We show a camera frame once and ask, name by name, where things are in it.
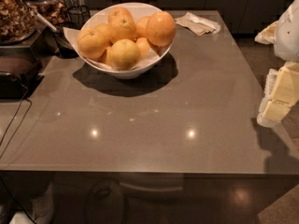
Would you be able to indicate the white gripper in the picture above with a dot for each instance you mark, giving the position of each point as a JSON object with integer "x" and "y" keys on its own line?
{"x": 288, "y": 36}

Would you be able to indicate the large orange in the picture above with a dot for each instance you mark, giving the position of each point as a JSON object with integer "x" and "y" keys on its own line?
{"x": 160, "y": 29}

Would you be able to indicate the white paper bowl liner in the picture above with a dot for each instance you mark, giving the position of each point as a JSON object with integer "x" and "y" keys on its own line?
{"x": 154, "y": 56}

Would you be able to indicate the white ceramic bowl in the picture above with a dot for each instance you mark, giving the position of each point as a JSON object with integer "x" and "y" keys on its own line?
{"x": 137, "y": 10}

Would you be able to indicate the small black bowl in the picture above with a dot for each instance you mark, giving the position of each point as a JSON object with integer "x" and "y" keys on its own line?
{"x": 65, "y": 50}

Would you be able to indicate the crumpled paper napkin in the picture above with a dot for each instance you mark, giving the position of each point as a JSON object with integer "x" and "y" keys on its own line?
{"x": 197, "y": 24}

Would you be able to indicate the orange centre lower right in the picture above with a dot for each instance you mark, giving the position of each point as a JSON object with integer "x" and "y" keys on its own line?
{"x": 143, "y": 45}

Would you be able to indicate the orange back right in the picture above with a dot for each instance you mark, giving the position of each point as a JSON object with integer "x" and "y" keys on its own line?
{"x": 141, "y": 25}

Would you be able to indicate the yellowish orange front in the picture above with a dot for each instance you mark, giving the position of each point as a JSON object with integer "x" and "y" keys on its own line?
{"x": 124, "y": 54}

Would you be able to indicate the orange centre top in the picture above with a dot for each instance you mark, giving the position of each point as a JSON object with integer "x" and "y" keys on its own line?
{"x": 122, "y": 27}

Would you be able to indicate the orange back top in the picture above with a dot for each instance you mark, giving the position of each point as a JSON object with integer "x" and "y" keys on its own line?
{"x": 116, "y": 12}

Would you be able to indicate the orange lower left hidden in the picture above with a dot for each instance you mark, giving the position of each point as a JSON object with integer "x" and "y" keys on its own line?
{"x": 105, "y": 58}

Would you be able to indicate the orange left front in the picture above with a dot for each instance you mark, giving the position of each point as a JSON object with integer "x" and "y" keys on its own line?
{"x": 92, "y": 43}

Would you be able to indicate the black appliance on left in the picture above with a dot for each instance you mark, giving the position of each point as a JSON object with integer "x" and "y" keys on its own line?
{"x": 20, "y": 74}

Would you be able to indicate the glass jar of nuts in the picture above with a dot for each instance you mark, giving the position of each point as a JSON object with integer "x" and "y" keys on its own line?
{"x": 17, "y": 22}

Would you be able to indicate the black wire cup holder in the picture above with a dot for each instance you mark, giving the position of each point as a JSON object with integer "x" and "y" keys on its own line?
{"x": 79, "y": 15}

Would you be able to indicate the white handled utensil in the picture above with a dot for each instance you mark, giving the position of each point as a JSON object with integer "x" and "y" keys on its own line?
{"x": 42, "y": 19}

